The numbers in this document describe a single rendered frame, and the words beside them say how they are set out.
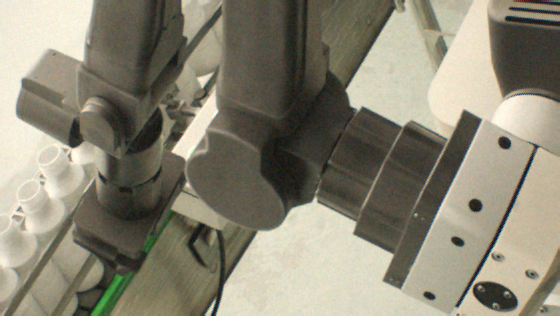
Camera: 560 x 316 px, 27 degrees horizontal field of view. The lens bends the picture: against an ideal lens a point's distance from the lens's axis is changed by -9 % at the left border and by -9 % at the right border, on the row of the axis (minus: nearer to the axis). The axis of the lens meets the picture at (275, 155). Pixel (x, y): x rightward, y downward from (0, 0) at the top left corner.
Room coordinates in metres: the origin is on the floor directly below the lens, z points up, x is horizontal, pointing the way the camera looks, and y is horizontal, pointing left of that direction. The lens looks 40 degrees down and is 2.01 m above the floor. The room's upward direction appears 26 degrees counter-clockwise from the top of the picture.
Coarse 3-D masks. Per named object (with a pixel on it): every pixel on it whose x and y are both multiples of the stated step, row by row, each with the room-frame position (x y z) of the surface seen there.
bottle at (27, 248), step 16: (0, 224) 1.13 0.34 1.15; (16, 224) 1.11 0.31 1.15; (0, 240) 1.10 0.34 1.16; (16, 240) 1.10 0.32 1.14; (32, 240) 1.11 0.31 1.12; (0, 256) 1.11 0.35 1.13; (16, 256) 1.09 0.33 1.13; (32, 256) 1.09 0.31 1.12; (16, 272) 1.09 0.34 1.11; (48, 272) 1.09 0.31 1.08; (32, 288) 1.08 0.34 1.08; (48, 288) 1.09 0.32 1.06; (64, 288) 1.10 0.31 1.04; (48, 304) 1.08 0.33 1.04
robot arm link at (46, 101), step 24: (48, 48) 0.83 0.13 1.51; (48, 72) 0.81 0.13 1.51; (72, 72) 0.80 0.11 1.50; (24, 96) 0.81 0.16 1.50; (48, 96) 0.80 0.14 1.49; (72, 96) 0.78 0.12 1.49; (24, 120) 0.82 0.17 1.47; (48, 120) 0.80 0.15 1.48; (72, 120) 0.78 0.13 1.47; (96, 120) 0.72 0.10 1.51; (120, 120) 0.71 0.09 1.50; (72, 144) 0.79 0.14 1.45; (96, 144) 0.74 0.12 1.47; (120, 144) 0.72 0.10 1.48
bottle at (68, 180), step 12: (48, 156) 1.21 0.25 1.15; (60, 156) 1.18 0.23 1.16; (48, 168) 1.18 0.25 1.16; (60, 168) 1.18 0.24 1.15; (72, 168) 1.19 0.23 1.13; (48, 180) 1.19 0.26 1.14; (60, 180) 1.18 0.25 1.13; (72, 180) 1.18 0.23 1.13; (84, 180) 1.18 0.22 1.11; (48, 192) 1.18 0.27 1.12; (60, 192) 1.17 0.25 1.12; (72, 192) 1.17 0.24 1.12; (72, 204) 1.16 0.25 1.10
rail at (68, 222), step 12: (216, 12) 1.38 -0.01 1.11; (204, 24) 1.37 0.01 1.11; (192, 48) 1.34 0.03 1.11; (216, 72) 1.35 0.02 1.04; (168, 144) 1.26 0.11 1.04; (84, 192) 1.16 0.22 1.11; (24, 216) 1.17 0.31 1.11; (72, 216) 1.13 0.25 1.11; (24, 228) 1.16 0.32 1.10; (60, 228) 1.12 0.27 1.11; (60, 240) 1.11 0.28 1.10; (48, 252) 1.09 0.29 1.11; (36, 264) 1.08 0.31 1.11; (84, 264) 1.12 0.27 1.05; (36, 276) 1.07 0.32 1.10; (84, 276) 1.11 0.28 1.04; (24, 288) 1.05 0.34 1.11; (72, 288) 1.09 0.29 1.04; (12, 300) 1.04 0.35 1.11; (12, 312) 1.03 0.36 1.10; (60, 312) 1.07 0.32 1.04
